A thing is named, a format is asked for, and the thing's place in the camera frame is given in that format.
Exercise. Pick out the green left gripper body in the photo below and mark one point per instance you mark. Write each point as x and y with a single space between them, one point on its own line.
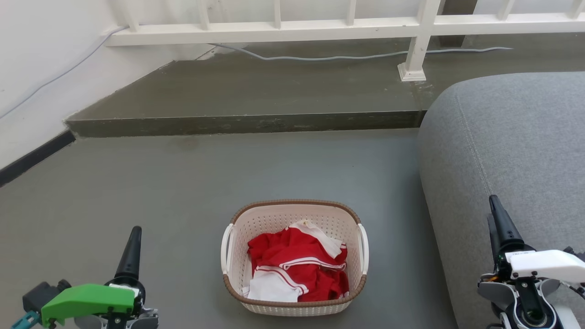
87 297

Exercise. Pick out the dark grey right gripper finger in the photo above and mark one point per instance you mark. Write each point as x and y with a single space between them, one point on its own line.
505 226
493 240

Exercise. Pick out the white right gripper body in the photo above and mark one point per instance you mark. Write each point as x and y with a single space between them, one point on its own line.
544 264

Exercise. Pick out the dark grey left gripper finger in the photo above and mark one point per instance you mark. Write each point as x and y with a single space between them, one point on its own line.
130 256

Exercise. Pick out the cream laundry basket brown rim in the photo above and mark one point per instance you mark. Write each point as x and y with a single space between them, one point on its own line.
274 219

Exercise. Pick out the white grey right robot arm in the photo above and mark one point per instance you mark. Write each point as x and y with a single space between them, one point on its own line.
530 301

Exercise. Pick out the grey fabric sofa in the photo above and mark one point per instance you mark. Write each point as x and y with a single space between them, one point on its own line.
516 146

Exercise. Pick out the black baseboard strip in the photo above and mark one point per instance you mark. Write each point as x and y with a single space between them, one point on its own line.
32 157

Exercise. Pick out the raised concrete step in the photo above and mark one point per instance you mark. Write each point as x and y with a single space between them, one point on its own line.
251 91

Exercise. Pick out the white wooden railing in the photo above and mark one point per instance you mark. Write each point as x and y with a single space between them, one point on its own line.
274 32

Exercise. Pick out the dark brown post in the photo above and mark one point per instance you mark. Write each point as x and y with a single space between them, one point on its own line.
457 20

